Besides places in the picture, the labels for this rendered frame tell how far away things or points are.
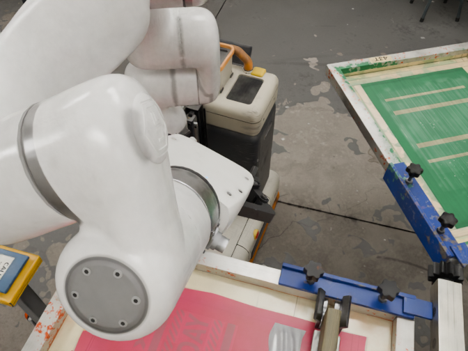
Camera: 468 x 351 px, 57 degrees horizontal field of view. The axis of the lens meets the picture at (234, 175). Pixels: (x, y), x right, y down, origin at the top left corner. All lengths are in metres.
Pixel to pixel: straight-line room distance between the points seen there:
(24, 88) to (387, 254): 2.10
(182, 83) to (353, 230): 1.70
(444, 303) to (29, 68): 0.91
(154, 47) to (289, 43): 2.81
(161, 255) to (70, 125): 0.09
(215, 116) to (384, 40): 2.31
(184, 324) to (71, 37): 0.78
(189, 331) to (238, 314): 0.12
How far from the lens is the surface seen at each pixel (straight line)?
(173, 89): 0.78
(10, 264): 1.19
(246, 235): 1.91
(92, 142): 0.23
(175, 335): 1.02
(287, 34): 3.56
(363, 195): 2.48
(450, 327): 1.03
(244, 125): 1.53
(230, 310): 1.03
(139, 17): 0.36
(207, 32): 0.70
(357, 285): 1.04
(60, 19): 0.35
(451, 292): 1.06
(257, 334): 1.01
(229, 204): 0.37
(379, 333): 1.06
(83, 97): 0.24
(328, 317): 0.93
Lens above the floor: 1.91
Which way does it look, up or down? 51 degrees down
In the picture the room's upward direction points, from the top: straight up
